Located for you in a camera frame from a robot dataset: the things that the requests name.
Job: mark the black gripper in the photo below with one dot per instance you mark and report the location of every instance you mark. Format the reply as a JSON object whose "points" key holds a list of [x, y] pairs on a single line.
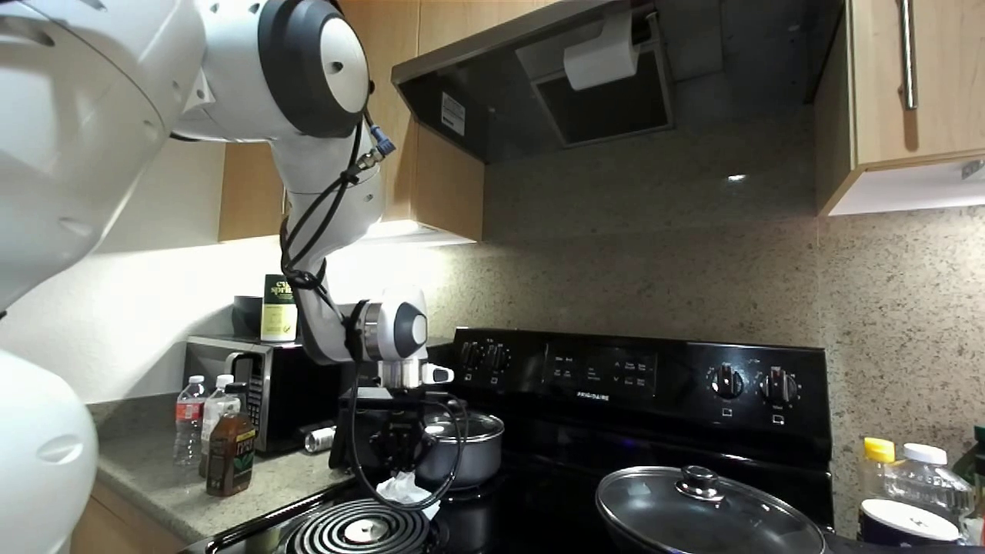
{"points": [[380, 430]]}

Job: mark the white cleaning wipe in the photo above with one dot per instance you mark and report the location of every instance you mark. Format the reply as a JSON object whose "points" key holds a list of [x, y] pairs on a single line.
{"points": [[405, 490]]}

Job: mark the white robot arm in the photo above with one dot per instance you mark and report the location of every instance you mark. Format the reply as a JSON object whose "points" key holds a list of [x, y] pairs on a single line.
{"points": [[103, 97]]}

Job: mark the coil stove burner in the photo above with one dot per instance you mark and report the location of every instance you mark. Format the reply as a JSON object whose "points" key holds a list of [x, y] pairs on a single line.
{"points": [[359, 527]]}

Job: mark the black electric stove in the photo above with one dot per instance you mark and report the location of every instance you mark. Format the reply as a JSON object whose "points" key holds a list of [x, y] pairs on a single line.
{"points": [[581, 409]]}

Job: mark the grey lidded saucepan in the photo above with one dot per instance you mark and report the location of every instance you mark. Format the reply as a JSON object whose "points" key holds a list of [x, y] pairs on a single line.
{"points": [[464, 447]]}

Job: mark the black microwave oven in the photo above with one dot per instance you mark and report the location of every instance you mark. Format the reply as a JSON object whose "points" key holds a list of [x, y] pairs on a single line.
{"points": [[285, 388]]}

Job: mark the brown sauce bottle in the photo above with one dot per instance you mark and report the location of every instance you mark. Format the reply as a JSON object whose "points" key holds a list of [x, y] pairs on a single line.
{"points": [[232, 450]]}

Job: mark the wooden upper cabinet left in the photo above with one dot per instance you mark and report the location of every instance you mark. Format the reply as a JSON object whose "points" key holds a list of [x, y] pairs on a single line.
{"points": [[431, 190]]}

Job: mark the wooden cabinet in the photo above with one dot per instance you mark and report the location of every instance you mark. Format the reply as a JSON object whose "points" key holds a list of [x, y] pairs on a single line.
{"points": [[899, 112], [431, 190]]}

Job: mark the glass lidded frying pan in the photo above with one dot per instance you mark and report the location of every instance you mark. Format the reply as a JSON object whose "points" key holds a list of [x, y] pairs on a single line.
{"points": [[659, 509]]}

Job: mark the black range hood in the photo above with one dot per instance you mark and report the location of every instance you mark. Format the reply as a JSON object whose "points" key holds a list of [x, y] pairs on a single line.
{"points": [[589, 72]]}

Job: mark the yellow capped bottle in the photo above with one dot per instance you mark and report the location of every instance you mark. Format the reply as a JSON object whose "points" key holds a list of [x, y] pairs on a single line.
{"points": [[877, 463]]}

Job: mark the white lidded jar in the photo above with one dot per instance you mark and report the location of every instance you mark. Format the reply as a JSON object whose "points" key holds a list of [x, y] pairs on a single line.
{"points": [[887, 523]]}

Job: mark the white capped clear bottle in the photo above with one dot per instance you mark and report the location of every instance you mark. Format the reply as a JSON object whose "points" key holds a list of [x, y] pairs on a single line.
{"points": [[928, 481]]}

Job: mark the wooden upper cabinet right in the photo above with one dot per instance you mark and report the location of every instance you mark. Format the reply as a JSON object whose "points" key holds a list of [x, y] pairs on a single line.
{"points": [[899, 112]]}

